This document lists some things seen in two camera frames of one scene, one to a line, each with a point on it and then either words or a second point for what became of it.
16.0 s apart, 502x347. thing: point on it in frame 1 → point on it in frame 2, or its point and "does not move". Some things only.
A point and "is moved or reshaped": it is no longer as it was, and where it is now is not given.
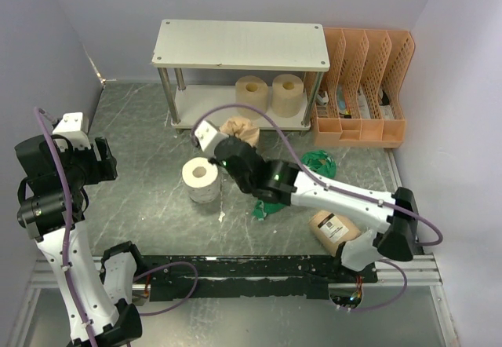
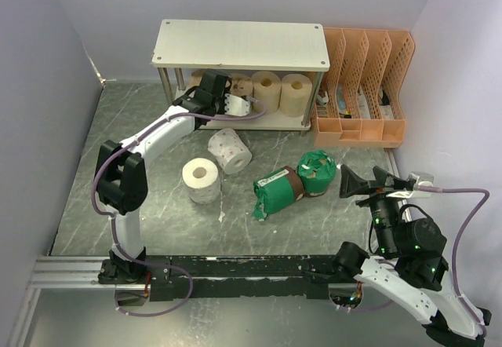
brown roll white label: x=330 y=230 → x=195 y=78
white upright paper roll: x=201 y=178 does not move
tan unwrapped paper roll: x=287 y=92 is moved or reshaped
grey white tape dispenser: x=323 y=100 does not move
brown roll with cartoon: x=241 y=128 → x=242 y=85
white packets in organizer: x=363 y=106 does not move
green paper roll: x=321 y=162 does not move
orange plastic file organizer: x=360 y=87 does not move
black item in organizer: x=385 y=99 does not move
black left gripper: x=103 y=169 → x=223 y=110
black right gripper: x=214 y=159 → x=351 y=184
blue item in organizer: x=341 y=98 does not move
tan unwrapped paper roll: x=253 y=91 is moved or reshaped
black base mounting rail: x=185 y=277 does not move
